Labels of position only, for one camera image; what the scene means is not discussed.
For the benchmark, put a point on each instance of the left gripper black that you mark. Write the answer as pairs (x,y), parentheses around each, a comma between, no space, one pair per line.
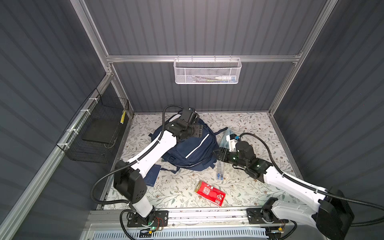
(198,130)

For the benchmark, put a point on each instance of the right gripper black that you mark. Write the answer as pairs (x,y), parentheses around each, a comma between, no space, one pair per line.
(220,151)

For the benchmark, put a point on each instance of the navy blue student backpack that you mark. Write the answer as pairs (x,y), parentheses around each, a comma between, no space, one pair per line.
(195,154)

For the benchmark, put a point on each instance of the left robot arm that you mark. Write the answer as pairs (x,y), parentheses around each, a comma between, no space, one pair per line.
(129,178)

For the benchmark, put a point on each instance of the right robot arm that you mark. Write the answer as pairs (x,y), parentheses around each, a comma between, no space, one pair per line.
(327,210)

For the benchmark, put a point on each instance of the clear pack of pens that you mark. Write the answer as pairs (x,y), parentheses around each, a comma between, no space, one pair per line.
(220,170)

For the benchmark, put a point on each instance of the light teal pencil pouch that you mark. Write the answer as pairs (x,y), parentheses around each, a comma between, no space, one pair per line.
(223,142)

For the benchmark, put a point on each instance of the floral table mat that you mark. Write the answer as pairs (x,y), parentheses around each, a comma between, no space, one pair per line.
(178,190)

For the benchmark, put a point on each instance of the red paper box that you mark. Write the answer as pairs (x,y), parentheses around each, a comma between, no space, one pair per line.
(210,193)

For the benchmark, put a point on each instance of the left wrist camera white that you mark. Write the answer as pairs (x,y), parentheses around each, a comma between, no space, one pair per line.
(189,116)

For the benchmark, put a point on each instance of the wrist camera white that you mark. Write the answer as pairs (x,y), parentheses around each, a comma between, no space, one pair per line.
(232,140)
(189,116)

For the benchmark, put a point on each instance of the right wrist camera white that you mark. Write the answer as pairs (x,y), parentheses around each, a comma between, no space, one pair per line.
(232,140)

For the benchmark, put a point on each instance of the white wire mesh basket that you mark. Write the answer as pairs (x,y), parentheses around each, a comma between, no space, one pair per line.
(207,70)

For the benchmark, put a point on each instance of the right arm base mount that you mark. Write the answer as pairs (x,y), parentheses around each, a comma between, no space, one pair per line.
(260,216)

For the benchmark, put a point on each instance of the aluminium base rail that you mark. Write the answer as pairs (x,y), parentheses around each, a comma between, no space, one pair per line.
(236,215)

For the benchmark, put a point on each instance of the black wire wall basket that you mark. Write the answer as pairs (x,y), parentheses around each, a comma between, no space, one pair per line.
(97,131)

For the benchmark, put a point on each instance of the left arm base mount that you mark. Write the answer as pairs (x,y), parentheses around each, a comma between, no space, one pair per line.
(156,219)

